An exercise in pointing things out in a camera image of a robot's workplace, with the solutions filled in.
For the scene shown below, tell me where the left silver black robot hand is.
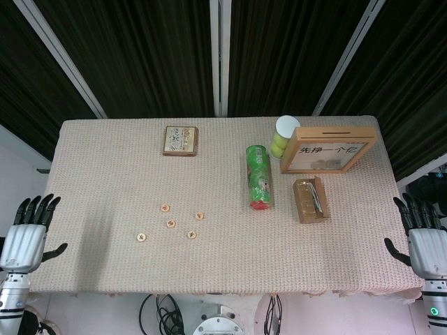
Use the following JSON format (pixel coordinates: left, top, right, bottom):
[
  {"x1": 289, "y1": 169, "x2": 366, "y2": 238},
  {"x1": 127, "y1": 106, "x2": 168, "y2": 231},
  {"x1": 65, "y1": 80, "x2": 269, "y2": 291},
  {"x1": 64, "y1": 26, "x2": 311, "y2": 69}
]
[{"x1": 0, "y1": 193, "x2": 68, "y2": 274}]

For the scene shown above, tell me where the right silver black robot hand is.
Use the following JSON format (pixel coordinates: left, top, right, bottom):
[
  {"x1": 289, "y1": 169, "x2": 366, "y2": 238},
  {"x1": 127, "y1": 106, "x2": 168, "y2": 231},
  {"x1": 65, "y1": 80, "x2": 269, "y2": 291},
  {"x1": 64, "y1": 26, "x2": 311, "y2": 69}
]
[{"x1": 383, "y1": 193, "x2": 447, "y2": 280}]

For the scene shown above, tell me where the grey round robot base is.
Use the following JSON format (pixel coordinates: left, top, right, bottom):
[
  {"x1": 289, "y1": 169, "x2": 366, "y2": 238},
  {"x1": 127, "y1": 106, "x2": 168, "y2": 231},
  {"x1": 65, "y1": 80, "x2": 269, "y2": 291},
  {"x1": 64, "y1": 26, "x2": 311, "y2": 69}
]
[{"x1": 193, "y1": 303, "x2": 247, "y2": 335}]

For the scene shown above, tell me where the black background equipment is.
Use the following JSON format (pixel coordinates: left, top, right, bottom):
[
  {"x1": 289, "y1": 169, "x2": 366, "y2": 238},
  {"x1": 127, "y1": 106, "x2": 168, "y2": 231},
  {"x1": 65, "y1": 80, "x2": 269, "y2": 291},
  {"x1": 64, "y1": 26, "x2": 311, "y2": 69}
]
[{"x1": 406, "y1": 170, "x2": 447, "y2": 209}]

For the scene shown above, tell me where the dark item in plastic bag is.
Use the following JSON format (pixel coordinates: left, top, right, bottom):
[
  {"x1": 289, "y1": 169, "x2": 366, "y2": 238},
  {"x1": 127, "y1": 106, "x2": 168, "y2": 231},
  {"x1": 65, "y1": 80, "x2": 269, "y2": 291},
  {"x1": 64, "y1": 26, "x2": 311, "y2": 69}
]
[{"x1": 309, "y1": 181, "x2": 324, "y2": 214}]

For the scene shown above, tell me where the open brown cardboard box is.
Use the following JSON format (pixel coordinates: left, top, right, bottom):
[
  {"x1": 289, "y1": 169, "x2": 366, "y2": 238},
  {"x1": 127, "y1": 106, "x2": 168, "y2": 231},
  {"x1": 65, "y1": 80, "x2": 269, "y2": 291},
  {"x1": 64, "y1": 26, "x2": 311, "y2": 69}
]
[{"x1": 292, "y1": 176, "x2": 331, "y2": 224}]

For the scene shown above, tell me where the black curtain panel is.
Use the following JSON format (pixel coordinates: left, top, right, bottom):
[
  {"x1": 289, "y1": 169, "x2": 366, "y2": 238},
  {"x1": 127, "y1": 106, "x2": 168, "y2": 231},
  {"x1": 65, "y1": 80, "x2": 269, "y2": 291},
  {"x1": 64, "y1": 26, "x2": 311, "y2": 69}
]
[
  {"x1": 33, "y1": 0, "x2": 216, "y2": 120},
  {"x1": 226, "y1": 0, "x2": 373, "y2": 118},
  {"x1": 0, "y1": 0, "x2": 98, "y2": 162},
  {"x1": 319, "y1": 0, "x2": 447, "y2": 182}
]

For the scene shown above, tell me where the green chips can red lid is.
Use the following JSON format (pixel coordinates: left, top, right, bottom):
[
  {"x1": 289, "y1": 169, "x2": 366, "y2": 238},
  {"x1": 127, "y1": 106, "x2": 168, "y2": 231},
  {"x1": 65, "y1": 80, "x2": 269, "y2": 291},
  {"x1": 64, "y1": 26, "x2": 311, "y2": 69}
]
[{"x1": 245, "y1": 144, "x2": 276, "y2": 211}]

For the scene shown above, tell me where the clear tube white lid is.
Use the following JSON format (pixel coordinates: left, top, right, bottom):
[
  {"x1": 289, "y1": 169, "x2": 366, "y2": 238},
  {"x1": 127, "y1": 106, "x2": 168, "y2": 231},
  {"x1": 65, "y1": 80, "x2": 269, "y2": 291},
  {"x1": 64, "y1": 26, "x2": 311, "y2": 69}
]
[{"x1": 268, "y1": 115, "x2": 301, "y2": 161}]

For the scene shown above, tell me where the brown flat printed box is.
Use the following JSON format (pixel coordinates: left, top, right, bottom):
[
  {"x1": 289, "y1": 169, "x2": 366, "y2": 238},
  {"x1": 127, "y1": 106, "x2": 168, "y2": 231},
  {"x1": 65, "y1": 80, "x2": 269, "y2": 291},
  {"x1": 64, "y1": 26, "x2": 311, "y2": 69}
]
[{"x1": 162, "y1": 126, "x2": 199, "y2": 157}]

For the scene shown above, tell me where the beige woven tablecloth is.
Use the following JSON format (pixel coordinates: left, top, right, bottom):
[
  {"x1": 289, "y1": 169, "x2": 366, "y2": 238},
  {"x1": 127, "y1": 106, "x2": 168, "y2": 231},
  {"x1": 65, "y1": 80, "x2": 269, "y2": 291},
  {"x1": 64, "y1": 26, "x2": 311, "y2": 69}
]
[{"x1": 29, "y1": 114, "x2": 425, "y2": 298}]

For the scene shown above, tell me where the wooden frame money box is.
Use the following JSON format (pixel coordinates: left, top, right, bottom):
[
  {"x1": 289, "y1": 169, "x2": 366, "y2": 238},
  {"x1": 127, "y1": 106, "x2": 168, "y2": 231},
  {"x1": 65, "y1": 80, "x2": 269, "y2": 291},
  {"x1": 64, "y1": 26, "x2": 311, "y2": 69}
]
[{"x1": 279, "y1": 126, "x2": 379, "y2": 174}]

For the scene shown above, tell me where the black cable bundle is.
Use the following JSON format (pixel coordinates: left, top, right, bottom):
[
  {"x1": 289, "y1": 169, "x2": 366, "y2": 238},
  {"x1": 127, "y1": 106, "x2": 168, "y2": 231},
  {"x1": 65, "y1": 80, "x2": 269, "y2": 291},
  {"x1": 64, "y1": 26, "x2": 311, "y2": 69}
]
[
  {"x1": 263, "y1": 294, "x2": 286, "y2": 335},
  {"x1": 139, "y1": 292, "x2": 184, "y2": 335}
]

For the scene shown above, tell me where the white aluminium frame post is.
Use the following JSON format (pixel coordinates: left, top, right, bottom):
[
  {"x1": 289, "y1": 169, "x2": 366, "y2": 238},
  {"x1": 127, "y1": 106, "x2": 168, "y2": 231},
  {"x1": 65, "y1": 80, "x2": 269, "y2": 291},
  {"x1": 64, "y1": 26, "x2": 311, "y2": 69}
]
[
  {"x1": 208, "y1": 0, "x2": 232, "y2": 118},
  {"x1": 13, "y1": 0, "x2": 107, "y2": 119},
  {"x1": 313, "y1": 0, "x2": 386, "y2": 116}
]

